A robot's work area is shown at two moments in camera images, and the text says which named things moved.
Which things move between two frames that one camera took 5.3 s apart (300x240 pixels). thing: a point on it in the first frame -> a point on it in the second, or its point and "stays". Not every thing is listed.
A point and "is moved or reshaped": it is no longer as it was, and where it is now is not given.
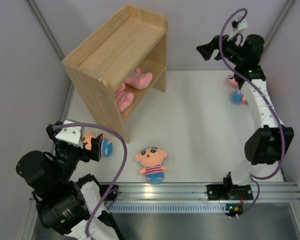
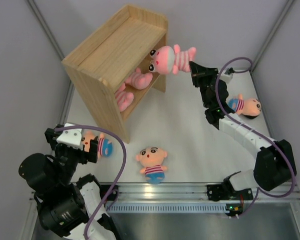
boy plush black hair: [238, 97] is moved or reshaped
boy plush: [106, 146] stays
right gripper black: [207, 51] -> [198, 72]
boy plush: [152, 158] stays
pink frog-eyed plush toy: [139, 80] stays
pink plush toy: [231, 81] -> [165, 59]
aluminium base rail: [267, 191] stays
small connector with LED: [234, 209] stays
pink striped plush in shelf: [124, 99] stays
